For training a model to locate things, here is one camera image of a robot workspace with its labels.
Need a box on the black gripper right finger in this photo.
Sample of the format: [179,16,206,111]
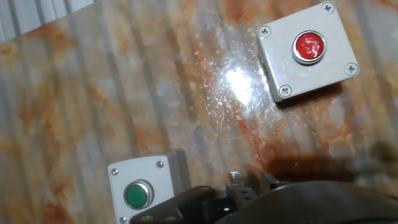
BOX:
[214,180,398,224]

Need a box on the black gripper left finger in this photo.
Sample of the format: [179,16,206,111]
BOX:
[129,170,259,224]

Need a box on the grey box red button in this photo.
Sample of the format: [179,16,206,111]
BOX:
[256,1,361,103]

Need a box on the grey box green flat button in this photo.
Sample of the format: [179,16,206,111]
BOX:
[107,149,192,224]

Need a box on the marble pattern orange mat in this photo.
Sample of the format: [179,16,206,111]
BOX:
[0,0,398,224]

